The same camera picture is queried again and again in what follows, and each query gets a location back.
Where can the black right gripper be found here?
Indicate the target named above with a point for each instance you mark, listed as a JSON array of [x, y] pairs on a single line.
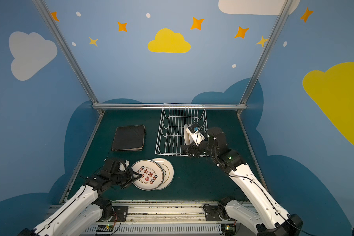
[[191, 150]]

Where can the left small circuit board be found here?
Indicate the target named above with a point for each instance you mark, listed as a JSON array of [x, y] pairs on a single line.
[[104, 229]]

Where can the white round plate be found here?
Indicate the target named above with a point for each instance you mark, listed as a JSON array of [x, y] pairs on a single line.
[[186, 135], [151, 175], [190, 136], [168, 172]]

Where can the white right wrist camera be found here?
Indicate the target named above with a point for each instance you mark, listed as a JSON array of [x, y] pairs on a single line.
[[198, 137]]

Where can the small circuit board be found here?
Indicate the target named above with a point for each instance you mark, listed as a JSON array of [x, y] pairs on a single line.
[[228, 230], [104, 229]]

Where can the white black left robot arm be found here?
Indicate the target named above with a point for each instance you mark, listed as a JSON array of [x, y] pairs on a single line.
[[87, 206]]

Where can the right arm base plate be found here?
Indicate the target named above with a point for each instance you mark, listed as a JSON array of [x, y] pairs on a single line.
[[216, 213]]

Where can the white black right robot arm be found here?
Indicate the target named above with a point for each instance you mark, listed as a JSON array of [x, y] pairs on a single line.
[[268, 218]]

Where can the white wire dish rack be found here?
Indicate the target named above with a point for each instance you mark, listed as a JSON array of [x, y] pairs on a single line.
[[170, 131]]

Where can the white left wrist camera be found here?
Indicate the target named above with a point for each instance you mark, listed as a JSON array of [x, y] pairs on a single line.
[[124, 166]]

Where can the aluminium right corner post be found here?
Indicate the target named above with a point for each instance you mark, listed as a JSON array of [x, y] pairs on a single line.
[[275, 32]]

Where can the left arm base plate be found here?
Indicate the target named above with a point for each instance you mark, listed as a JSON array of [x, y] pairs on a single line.
[[114, 213]]

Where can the aluminium left corner post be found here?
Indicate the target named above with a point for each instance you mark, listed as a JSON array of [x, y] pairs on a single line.
[[60, 39]]

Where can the right small circuit board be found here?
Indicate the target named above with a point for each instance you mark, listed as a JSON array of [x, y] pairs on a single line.
[[228, 230]]

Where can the aluminium corner post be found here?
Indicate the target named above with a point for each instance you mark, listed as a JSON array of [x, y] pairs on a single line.
[[60, 39], [275, 32]]

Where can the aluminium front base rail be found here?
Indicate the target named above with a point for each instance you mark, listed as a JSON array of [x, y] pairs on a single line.
[[149, 217]]

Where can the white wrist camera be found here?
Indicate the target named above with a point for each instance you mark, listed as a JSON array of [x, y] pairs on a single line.
[[198, 137], [124, 166]]

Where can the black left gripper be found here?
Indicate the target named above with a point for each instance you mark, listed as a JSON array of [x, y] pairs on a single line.
[[127, 174]]

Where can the aluminium back frame rail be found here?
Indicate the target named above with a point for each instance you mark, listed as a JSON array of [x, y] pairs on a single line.
[[122, 106]]

